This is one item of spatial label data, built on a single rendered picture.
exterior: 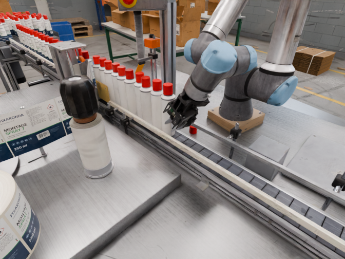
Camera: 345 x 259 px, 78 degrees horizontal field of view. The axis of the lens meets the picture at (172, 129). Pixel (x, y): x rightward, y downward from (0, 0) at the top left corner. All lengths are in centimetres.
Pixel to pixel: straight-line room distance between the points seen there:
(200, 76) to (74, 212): 47
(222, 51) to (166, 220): 46
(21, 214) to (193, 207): 42
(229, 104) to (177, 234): 56
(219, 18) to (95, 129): 48
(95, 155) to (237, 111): 60
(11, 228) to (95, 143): 25
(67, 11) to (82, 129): 789
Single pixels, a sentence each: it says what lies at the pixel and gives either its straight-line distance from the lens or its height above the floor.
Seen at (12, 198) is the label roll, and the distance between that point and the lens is 53.
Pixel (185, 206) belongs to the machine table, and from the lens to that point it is 66.
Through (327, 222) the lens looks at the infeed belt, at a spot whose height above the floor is 88.
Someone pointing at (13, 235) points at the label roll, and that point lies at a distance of 55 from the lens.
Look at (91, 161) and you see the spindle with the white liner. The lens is 65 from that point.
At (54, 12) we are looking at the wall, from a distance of 835.
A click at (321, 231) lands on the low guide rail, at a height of 91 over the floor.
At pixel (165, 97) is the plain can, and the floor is 105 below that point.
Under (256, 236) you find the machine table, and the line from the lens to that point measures 65.
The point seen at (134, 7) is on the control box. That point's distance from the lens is 83.
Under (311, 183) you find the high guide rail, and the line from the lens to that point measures 64.
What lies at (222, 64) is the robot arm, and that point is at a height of 121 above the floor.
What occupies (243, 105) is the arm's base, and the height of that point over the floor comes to 94.
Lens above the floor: 137
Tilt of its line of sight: 35 degrees down
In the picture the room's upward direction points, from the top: straight up
